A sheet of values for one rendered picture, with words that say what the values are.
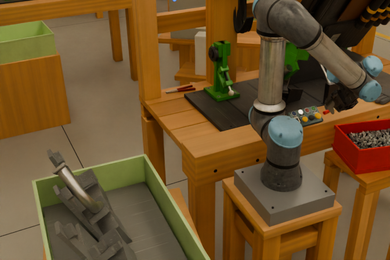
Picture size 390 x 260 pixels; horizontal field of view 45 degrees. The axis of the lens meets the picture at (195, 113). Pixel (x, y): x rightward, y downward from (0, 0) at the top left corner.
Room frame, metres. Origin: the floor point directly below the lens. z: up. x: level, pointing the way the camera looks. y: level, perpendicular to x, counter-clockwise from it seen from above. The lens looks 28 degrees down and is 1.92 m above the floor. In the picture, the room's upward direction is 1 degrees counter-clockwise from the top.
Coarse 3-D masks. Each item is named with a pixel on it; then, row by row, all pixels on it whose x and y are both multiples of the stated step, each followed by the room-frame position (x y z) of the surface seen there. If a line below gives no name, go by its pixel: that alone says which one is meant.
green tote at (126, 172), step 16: (128, 160) 1.45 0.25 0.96; (144, 160) 1.47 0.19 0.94; (48, 176) 1.35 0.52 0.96; (96, 176) 1.40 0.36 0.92; (112, 176) 1.42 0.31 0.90; (128, 176) 1.45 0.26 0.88; (144, 176) 1.47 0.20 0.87; (48, 192) 1.34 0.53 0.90; (160, 192) 1.30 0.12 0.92; (160, 208) 1.31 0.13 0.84; (176, 208) 1.16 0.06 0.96; (176, 224) 1.16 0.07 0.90; (48, 240) 1.20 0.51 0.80; (192, 240) 1.04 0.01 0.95; (48, 256) 0.97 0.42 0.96; (192, 256) 1.04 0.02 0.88
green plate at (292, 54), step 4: (288, 44) 2.09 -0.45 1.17; (292, 44) 2.07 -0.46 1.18; (288, 48) 2.08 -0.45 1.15; (292, 48) 2.06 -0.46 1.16; (296, 48) 2.04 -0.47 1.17; (288, 52) 2.07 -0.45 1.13; (292, 52) 2.05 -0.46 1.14; (296, 52) 2.03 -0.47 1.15; (300, 52) 2.04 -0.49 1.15; (304, 52) 2.05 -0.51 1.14; (288, 56) 2.06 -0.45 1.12; (292, 56) 2.04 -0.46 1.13; (296, 56) 2.02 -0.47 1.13; (300, 56) 2.04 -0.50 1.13; (304, 56) 2.05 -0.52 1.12; (308, 56) 2.06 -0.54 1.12; (288, 60) 2.05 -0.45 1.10; (292, 60) 2.03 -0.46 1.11; (296, 60) 2.01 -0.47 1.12; (284, 64) 2.07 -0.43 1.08
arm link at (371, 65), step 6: (366, 60) 1.57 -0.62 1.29; (372, 60) 1.58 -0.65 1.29; (378, 60) 1.58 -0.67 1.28; (366, 66) 1.56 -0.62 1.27; (372, 66) 1.55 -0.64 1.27; (378, 66) 1.56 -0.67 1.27; (366, 72) 1.56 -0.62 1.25; (372, 72) 1.55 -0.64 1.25; (378, 72) 1.55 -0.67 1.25; (372, 78) 1.57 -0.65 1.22
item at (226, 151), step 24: (336, 120) 1.84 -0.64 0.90; (360, 120) 1.90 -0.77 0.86; (192, 144) 1.65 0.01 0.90; (216, 144) 1.64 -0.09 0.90; (240, 144) 1.64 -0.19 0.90; (264, 144) 1.68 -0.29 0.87; (312, 144) 1.79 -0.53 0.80; (192, 168) 1.57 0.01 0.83; (216, 168) 1.58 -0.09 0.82; (240, 168) 1.63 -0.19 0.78
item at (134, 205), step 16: (112, 192) 1.40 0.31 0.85; (128, 192) 1.40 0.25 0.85; (144, 192) 1.40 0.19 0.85; (48, 208) 1.31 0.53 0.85; (64, 208) 1.31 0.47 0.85; (112, 208) 1.31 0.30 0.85; (128, 208) 1.30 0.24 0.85; (144, 208) 1.30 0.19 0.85; (48, 224) 1.23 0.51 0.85; (64, 224) 1.23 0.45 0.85; (80, 224) 1.23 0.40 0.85; (128, 224) 1.22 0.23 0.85; (144, 224) 1.22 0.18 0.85; (160, 224) 1.22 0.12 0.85; (96, 240) 1.15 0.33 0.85; (144, 240) 1.14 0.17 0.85; (160, 240) 1.14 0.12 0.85; (176, 240) 1.14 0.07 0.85; (64, 256) 1.08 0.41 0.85; (144, 256) 1.07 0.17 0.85; (160, 256) 1.07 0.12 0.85; (176, 256) 1.07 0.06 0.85
